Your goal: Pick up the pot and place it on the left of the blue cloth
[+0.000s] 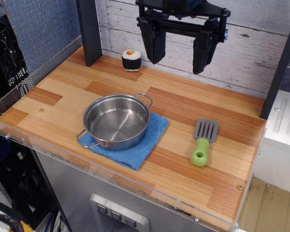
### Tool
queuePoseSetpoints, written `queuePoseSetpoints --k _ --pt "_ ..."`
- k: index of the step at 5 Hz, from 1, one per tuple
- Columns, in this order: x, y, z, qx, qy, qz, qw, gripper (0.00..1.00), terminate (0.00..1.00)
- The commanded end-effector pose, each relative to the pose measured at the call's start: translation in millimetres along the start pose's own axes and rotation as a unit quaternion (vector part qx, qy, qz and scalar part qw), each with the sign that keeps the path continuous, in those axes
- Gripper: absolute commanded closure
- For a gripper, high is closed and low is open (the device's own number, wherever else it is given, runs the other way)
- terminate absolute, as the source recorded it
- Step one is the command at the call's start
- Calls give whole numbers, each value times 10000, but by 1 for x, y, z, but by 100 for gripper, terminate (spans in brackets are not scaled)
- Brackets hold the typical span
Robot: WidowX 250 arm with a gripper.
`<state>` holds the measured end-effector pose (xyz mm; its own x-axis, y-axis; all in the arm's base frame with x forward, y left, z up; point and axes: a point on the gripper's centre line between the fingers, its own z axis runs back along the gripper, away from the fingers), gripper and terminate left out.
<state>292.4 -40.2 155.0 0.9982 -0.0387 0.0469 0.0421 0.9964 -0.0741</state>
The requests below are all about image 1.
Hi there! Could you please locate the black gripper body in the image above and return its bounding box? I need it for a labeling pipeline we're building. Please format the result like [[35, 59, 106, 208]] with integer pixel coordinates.
[[136, 0, 231, 43]]

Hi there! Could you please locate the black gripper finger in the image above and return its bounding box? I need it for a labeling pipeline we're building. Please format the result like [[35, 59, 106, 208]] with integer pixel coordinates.
[[193, 24, 218, 74], [140, 17, 166, 64]]

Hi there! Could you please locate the stainless steel pot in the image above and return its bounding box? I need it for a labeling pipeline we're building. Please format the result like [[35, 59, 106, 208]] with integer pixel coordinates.
[[76, 93, 153, 151]]

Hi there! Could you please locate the plush sushi roll toy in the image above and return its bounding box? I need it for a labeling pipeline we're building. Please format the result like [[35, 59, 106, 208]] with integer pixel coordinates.
[[122, 49, 141, 72]]

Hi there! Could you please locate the blue cloth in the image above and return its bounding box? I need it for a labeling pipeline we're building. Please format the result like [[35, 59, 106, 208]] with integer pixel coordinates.
[[79, 113, 169, 171]]

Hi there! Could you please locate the white ribbed box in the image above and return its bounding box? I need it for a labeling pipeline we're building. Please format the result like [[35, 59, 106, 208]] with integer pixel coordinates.
[[253, 90, 290, 192]]

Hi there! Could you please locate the clear acrylic table guard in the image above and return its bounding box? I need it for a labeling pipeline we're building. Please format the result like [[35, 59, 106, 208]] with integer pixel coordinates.
[[0, 48, 265, 232]]

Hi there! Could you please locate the black equipment rack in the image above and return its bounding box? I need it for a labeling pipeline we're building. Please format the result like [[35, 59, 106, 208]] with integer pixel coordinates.
[[0, 16, 28, 98]]

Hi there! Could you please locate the stainless steel cabinet front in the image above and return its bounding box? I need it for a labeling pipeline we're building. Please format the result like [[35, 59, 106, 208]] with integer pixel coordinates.
[[36, 152, 212, 232]]

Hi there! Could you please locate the silver dispenser button panel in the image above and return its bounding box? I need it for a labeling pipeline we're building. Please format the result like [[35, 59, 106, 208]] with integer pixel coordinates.
[[90, 193, 150, 232]]

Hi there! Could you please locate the dark grey left post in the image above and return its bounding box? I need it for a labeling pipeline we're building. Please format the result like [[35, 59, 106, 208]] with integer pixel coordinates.
[[76, 0, 102, 67]]

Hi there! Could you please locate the dark grey post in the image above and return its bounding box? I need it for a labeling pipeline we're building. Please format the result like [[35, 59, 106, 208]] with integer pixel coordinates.
[[76, 0, 102, 67], [260, 32, 290, 120]]

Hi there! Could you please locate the green handled grey spatula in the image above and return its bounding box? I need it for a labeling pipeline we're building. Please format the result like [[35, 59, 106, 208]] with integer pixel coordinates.
[[191, 119, 219, 167]]

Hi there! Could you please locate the dark grey right post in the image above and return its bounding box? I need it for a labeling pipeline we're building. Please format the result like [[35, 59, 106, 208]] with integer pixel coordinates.
[[260, 32, 290, 120]]

